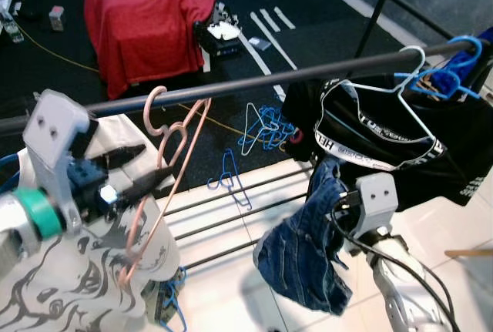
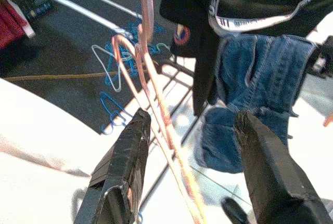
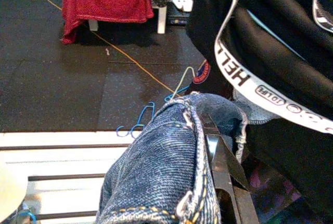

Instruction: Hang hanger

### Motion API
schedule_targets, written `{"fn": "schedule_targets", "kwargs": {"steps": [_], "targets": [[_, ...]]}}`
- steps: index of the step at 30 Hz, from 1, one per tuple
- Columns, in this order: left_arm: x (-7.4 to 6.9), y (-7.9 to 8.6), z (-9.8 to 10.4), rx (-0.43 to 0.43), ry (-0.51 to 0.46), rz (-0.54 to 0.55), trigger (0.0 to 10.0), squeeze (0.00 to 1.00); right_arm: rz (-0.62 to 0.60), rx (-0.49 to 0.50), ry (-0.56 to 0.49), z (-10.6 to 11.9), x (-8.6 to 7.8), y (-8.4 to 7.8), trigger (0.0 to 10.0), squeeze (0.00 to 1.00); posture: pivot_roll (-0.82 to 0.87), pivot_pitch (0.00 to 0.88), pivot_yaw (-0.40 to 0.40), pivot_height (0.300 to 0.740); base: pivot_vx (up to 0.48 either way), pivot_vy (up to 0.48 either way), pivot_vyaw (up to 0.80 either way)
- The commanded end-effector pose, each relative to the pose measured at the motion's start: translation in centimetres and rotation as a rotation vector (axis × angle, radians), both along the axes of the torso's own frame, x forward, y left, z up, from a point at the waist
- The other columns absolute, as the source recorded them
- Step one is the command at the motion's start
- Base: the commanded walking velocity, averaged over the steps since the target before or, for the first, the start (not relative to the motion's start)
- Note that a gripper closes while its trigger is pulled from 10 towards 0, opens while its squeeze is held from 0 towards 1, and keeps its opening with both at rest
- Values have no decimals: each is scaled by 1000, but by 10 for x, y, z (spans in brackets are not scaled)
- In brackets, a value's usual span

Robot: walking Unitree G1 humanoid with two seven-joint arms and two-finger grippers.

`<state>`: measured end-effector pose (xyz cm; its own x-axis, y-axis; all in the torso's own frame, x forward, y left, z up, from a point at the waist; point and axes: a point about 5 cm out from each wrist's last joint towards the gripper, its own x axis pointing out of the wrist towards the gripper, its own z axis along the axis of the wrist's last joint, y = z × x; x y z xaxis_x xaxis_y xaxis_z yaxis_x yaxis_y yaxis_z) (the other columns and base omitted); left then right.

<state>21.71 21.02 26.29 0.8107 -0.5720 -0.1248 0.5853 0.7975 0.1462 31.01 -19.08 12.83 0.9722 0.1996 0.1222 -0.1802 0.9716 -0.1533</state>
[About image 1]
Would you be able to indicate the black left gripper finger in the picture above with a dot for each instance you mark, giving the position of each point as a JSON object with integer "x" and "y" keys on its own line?
{"x": 142, "y": 186}
{"x": 115, "y": 157}

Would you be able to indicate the pink hanger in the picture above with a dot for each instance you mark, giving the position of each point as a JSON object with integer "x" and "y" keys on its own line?
{"x": 147, "y": 108}

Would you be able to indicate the blue denim shorts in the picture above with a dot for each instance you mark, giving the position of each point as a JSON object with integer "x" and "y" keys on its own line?
{"x": 300, "y": 255}

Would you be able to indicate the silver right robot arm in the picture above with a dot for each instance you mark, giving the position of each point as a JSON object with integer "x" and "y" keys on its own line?
{"x": 400, "y": 293}

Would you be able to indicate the dark t-shirt white lettering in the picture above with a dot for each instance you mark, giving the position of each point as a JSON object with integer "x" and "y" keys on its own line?
{"x": 454, "y": 155}

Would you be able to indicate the white storage drawer unit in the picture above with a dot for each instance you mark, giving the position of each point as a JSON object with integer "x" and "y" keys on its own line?
{"x": 487, "y": 85}

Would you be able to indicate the white printed t-shirt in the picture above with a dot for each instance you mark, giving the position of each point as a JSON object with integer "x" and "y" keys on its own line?
{"x": 77, "y": 286}

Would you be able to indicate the red cloth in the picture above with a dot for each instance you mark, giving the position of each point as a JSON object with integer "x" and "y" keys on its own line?
{"x": 146, "y": 39}

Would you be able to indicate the black equipment case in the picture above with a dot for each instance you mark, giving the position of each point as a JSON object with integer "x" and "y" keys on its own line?
{"x": 204, "y": 47}

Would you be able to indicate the black metal clothes rack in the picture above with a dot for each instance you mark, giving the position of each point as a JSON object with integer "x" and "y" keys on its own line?
{"x": 269, "y": 82}

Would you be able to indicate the small grey box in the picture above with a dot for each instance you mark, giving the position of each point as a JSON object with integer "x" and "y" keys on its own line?
{"x": 55, "y": 18}

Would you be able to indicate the white paper sheet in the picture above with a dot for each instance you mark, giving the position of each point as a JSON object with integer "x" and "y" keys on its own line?
{"x": 223, "y": 31}

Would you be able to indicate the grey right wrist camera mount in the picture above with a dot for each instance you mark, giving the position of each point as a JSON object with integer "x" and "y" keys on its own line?
{"x": 379, "y": 197}

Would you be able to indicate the light wooden frame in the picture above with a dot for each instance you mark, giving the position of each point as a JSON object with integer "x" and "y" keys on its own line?
{"x": 470, "y": 253}

